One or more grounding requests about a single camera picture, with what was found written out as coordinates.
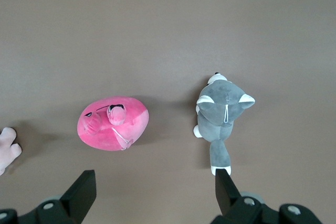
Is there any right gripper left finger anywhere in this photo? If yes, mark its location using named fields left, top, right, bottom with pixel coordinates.
left=18, top=169, right=97, bottom=224

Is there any grey husky plush toy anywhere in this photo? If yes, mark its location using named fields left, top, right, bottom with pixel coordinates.
left=193, top=71, right=256, bottom=177

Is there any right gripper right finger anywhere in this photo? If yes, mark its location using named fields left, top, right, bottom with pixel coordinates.
left=214, top=168, right=279, bottom=224

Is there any light pink dog plush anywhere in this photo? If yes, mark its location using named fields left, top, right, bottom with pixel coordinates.
left=0, top=126, right=23, bottom=176

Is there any pink flamingo plush toy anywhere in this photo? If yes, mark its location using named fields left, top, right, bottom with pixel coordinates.
left=77, top=95, right=151, bottom=153

